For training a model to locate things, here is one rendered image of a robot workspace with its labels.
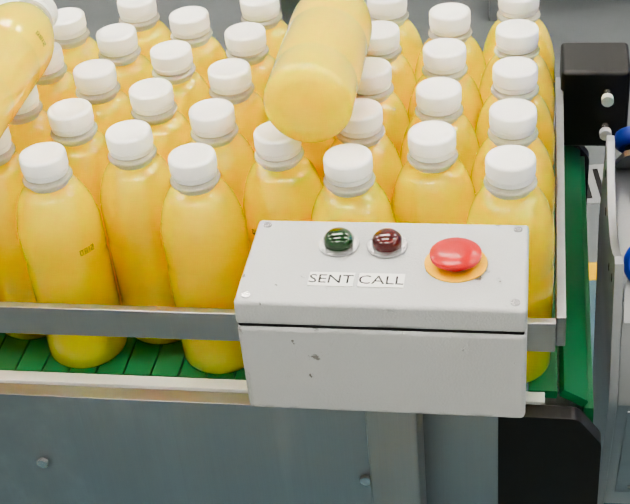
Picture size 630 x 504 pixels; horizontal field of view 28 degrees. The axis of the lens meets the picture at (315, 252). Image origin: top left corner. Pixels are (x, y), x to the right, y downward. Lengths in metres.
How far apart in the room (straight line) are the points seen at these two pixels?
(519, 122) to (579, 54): 0.34
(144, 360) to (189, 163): 0.22
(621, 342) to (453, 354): 0.31
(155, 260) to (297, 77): 0.22
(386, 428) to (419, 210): 0.18
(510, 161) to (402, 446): 0.23
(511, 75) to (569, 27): 2.57
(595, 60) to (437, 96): 0.32
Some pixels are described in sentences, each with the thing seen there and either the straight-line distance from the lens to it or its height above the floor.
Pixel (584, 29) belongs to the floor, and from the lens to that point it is 3.65.
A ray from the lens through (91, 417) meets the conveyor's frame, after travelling 1.14.
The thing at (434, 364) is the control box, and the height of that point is 1.05.
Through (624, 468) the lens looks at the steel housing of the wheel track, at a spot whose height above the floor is 0.70.
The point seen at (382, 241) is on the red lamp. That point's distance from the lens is 0.89.
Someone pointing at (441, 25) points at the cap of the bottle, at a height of 1.10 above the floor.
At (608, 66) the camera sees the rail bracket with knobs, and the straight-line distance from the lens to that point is 1.33.
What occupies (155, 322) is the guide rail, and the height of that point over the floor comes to 0.97.
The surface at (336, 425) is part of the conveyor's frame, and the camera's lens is 1.08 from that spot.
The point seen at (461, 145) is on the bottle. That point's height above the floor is 1.06.
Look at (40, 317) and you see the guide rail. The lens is 1.11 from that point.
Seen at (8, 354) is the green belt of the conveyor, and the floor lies 0.90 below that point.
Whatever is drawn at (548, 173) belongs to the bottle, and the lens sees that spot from 1.06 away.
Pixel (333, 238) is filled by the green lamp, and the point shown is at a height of 1.11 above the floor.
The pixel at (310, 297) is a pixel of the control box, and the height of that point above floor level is 1.10.
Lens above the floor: 1.63
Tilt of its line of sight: 36 degrees down
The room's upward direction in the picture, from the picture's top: 6 degrees counter-clockwise
